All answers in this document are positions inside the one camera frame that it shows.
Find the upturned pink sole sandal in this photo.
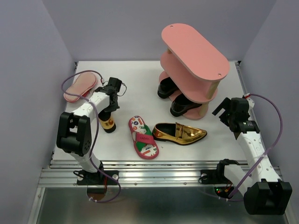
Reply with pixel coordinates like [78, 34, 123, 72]
[64, 72, 98, 103]

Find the gold metallic loafer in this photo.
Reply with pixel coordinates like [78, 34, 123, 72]
[152, 122, 207, 146]
[98, 111, 116, 133]

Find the black patent loafer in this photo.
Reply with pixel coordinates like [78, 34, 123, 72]
[157, 77, 178, 99]
[170, 94, 202, 117]

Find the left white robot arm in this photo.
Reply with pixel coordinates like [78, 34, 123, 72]
[56, 77, 122, 184]

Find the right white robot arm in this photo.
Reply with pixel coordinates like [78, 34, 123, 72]
[212, 96, 292, 215]

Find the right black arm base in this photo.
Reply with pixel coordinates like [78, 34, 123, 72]
[199, 159, 240, 184]

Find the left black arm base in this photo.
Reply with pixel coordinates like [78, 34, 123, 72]
[73, 170, 117, 186]

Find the pink three-tier shoe shelf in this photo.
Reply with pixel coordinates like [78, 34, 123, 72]
[159, 23, 230, 120]

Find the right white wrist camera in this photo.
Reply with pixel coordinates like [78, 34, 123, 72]
[243, 93, 255, 108]

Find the colourful red-strap sandal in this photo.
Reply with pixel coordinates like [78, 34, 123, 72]
[128, 116, 159, 160]

